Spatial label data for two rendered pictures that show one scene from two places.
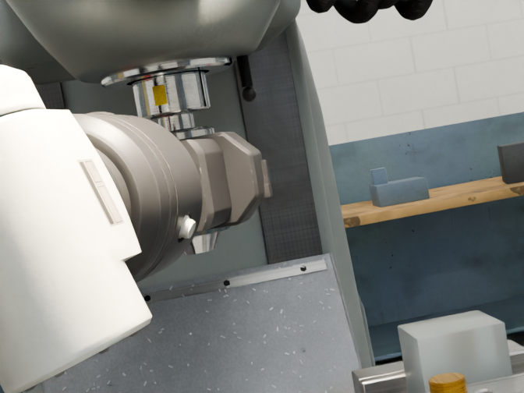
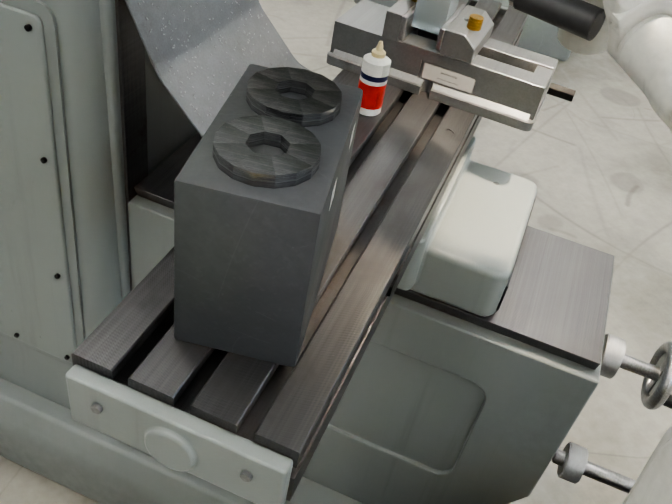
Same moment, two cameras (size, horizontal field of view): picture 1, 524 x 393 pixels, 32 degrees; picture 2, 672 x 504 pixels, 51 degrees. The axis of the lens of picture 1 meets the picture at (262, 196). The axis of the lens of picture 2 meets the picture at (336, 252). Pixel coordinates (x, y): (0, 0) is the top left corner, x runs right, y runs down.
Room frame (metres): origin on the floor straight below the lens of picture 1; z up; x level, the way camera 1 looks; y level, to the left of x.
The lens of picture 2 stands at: (0.28, 0.95, 1.49)
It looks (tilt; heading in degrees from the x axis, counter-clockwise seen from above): 40 degrees down; 292
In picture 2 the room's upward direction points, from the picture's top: 11 degrees clockwise
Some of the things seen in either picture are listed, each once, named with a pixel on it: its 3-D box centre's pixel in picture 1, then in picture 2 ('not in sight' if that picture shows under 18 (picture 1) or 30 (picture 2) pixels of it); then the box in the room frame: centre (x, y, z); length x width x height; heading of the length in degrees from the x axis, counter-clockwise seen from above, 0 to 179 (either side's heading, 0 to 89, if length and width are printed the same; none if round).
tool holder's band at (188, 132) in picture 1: (178, 138); not in sight; (0.60, 0.05, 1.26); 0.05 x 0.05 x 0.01
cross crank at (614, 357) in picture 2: not in sight; (638, 367); (0.10, -0.02, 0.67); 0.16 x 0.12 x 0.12; 7
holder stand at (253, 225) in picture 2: not in sight; (272, 204); (0.55, 0.47, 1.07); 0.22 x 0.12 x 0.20; 109
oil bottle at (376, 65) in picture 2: not in sight; (373, 76); (0.63, 0.06, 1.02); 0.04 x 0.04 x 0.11
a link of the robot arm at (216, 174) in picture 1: (136, 199); not in sight; (0.51, 0.07, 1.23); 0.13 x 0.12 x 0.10; 76
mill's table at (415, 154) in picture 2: not in sight; (386, 137); (0.60, 0.05, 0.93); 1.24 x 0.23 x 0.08; 97
